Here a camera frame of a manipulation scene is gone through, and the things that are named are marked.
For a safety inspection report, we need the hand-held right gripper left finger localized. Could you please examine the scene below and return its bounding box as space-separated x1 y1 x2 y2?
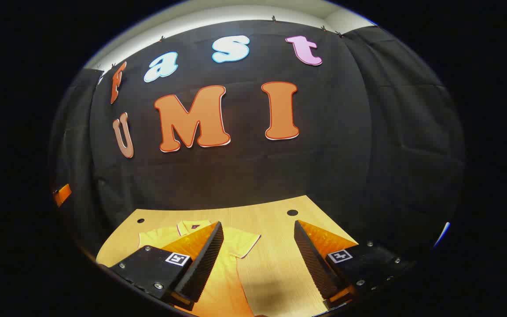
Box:
109 221 224 310

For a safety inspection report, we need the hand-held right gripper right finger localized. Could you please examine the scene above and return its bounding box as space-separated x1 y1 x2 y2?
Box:
294 220 415 310

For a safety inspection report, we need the orange T-shirt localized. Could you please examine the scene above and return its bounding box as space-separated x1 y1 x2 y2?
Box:
138 219 262 317

